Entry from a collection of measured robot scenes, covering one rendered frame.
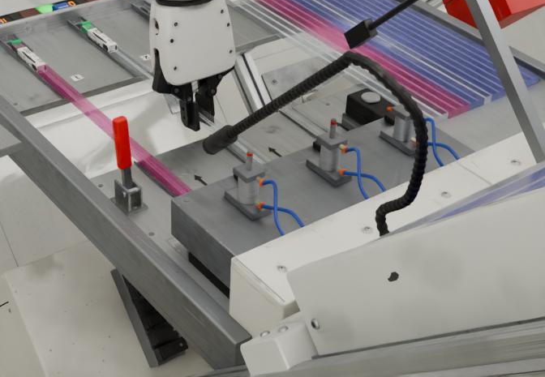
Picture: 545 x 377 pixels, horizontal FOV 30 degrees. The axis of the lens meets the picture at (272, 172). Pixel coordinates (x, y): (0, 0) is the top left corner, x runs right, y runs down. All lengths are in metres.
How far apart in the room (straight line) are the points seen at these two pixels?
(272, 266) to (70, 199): 0.33
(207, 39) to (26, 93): 0.27
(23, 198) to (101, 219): 1.09
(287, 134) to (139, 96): 1.12
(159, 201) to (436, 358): 0.57
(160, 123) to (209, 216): 1.34
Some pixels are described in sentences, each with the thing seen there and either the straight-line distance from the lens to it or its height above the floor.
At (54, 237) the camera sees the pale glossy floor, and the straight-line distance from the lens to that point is 2.22.
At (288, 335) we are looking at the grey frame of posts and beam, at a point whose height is 1.38.
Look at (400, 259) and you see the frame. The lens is 0.69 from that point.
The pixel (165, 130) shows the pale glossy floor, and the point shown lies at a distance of 2.37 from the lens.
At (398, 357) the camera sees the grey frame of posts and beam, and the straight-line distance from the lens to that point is 0.69.
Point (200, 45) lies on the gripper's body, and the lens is 1.25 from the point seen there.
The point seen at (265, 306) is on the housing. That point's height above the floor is 1.27.
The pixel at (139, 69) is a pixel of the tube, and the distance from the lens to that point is 1.40.
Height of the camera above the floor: 2.09
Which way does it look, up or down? 58 degrees down
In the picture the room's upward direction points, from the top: 63 degrees clockwise
